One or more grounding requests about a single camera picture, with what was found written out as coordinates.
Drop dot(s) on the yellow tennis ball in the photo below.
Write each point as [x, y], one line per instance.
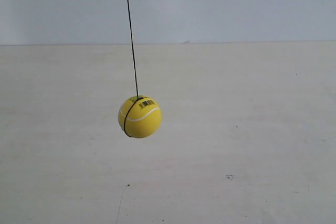
[139, 117]

